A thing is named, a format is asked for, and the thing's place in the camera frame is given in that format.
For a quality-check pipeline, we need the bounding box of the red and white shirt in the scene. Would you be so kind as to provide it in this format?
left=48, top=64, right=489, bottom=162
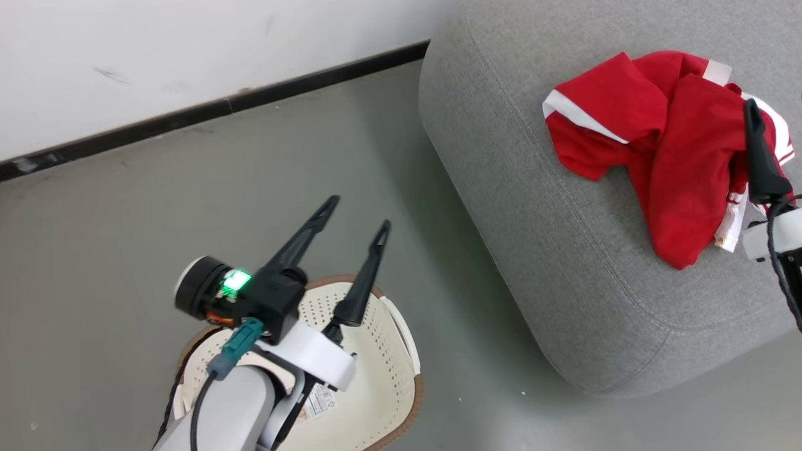
left=542, top=50, right=796, bottom=271

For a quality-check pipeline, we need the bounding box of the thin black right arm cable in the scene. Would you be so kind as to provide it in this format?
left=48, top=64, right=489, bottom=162
left=767, top=197, right=802, bottom=333

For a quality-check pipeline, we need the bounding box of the white paper label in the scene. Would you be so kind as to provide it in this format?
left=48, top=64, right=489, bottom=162
left=303, top=383, right=340, bottom=421

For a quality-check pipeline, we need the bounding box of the cream perforated laundry basket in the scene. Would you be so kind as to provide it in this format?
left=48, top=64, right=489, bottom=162
left=164, top=274, right=424, bottom=451

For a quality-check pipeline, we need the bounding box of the dark grey baseboard strip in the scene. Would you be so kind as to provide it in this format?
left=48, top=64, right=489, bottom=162
left=0, top=39, right=432, bottom=183

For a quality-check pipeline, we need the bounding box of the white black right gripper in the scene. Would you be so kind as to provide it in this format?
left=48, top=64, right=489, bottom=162
left=742, top=98, right=802, bottom=261

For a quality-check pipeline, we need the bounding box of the grey fabric ottoman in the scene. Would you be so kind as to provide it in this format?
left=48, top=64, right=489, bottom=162
left=419, top=0, right=802, bottom=399

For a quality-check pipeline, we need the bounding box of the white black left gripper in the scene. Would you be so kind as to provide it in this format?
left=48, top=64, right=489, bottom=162
left=174, top=195, right=392, bottom=393

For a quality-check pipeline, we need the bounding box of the black cable with teal connector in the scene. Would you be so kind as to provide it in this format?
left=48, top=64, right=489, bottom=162
left=189, top=316, right=265, bottom=451

